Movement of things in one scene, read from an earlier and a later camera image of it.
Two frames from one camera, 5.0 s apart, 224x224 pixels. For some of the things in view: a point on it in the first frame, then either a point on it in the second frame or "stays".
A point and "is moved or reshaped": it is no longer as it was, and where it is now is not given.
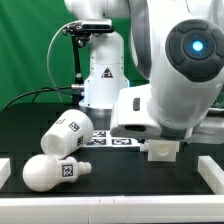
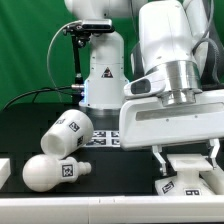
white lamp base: [160, 150] is moved or reshaped
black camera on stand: [80, 33] stays
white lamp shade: [68, 134] stays
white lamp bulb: [42, 172] stays
